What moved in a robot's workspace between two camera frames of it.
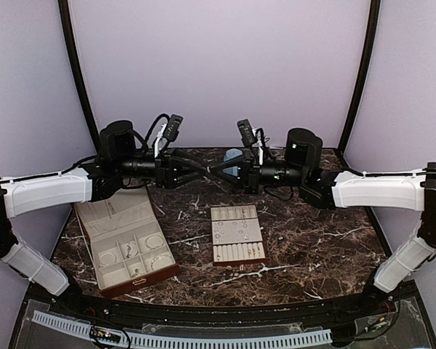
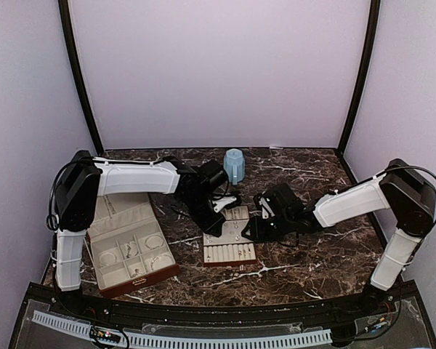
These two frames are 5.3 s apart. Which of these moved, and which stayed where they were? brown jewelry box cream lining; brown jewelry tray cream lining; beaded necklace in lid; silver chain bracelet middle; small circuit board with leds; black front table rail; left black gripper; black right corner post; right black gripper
Moved: right black gripper; left black gripper; brown jewelry tray cream lining
Stayed: brown jewelry box cream lining; beaded necklace in lid; black right corner post; small circuit board with leds; black front table rail; silver chain bracelet middle
